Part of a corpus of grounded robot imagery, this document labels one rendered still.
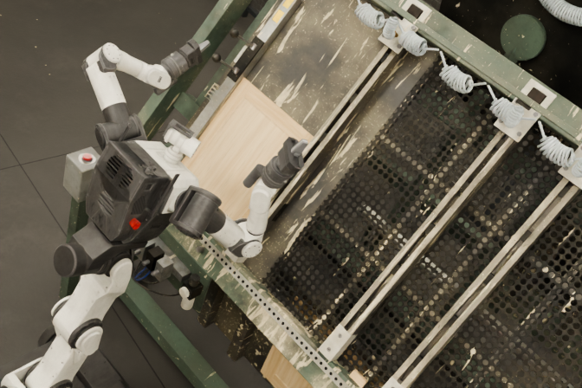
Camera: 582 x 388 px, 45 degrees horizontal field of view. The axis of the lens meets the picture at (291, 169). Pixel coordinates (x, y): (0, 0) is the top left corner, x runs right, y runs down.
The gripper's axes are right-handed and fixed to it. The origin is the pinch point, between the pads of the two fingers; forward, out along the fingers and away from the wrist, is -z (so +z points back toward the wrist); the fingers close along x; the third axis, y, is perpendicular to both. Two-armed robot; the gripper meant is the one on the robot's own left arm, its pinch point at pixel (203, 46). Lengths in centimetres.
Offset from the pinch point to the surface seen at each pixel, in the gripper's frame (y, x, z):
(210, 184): 34, 34, 29
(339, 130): 66, 2, -12
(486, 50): 92, -30, -54
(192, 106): 1.1, 28.4, 11.6
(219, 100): 14.8, 15.8, 6.0
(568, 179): 140, -21, -38
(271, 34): 16.1, -2.6, -22.6
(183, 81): -7.9, 22.0, 8.5
